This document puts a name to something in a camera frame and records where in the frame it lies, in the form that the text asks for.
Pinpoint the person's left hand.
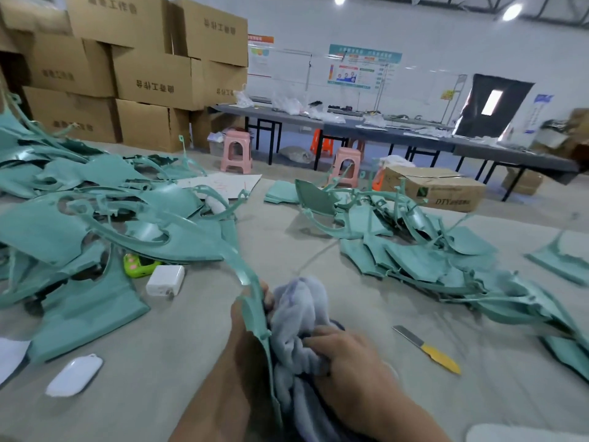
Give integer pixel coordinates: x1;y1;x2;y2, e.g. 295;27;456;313
170;281;275;442

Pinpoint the person's right hand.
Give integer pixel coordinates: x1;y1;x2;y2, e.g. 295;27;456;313
302;325;420;442

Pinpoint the grey-blue wiping cloth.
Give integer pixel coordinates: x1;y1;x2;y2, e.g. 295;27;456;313
267;276;369;442

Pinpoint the yellow-handled deburring knife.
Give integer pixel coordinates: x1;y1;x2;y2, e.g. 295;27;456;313
392;325;463;376

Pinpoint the single green plastic part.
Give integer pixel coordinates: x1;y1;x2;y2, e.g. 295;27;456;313
69;184;285;429

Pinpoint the pile of green plastic parts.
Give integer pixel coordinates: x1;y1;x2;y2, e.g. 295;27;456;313
0;91;589;383

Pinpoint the brown cardboard box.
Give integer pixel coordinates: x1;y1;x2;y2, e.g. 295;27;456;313
377;165;488;214

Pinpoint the stack of brown cardboard boxes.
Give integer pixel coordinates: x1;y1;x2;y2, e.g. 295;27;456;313
0;0;250;153

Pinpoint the white power adapter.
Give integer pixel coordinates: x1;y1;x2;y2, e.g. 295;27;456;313
145;264;187;300

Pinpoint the green and yellow gadget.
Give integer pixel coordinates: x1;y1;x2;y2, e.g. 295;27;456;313
122;252;162;279

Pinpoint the white oval plastic piece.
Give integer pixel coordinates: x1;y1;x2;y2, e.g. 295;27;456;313
45;353;104;398

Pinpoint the white foam sheet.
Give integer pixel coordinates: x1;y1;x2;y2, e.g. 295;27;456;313
464;422;589;442

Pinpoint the white paper sheet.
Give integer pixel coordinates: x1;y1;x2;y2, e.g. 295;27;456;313
175;172;263;201

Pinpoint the pink plastic stool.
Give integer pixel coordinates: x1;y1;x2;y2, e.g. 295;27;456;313
220;130;253;176
330;147;363;188

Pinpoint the orange object under table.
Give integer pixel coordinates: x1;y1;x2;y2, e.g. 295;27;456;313
310;128;335;158

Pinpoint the long grey work table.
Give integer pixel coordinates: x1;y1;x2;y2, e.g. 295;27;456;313
210;104;581;201

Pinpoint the heap of clear plastic bags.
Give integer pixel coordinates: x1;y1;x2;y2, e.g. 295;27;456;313
234;91;347;125

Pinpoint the dark door with window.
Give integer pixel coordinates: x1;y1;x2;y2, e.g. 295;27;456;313
453;73;536;142

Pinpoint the colourful wall poster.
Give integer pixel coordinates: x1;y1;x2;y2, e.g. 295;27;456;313
328;58;383;91

